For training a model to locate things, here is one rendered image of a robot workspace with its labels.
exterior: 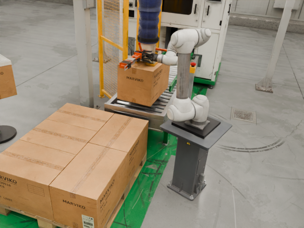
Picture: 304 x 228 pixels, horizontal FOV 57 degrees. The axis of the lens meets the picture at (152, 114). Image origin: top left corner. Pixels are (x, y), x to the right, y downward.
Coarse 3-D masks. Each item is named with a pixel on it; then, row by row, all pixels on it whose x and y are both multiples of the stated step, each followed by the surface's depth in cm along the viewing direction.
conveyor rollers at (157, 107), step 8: (176, 72) 429; (168, 88) 375; (160, 96) 353; (168, 96) 359; (120, 104) 325; (128, 104) 329; (136, 104) 328; (152, 104) 331; (160, 104) 337; (152, 112) 315; (160, 112) 321
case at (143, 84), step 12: (120, 72) 294; (132, 72) 288; (144, 72) 283; (156, 72) 290; (168, 72) 335; (120, 84) 300; (132, 84) 295; (144, 84) 289; (156, 84) 300; (120, 96) 307; (132, 96) 301; (144, 96) 296; (156, 96) 310
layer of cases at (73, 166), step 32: (64, 128) 275; (96, 128) 279; (128, 128) 283; (0, 160) 229; (32, 160) 232; (64, 160) 234; (96, 160) 237; (128, 160) 257; (0, 192) 233; (32, 192) 219; (64, 192) 206; (96, 192) 205; (64, 224) 226; (96, 224) 213
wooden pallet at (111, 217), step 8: (144, 160) 318; (136, 176) 298; (128, 184) 273; (128, 192) 280; (120, 200) 268; (0, 208) 244; (8, 208) 240; (32, 216) 234; (112, 216) 251; (40, 224) 236; (48, 224) 233; (56, 224) 229
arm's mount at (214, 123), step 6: (210, 120) 262; (216, 120) 263; (180, 126) 249; (186, 126) 250; (210, 126) 253; (216, 126) 256; (192, 132) 244; (198, 132) 243; (204, 132) 243; (210, 132) 248
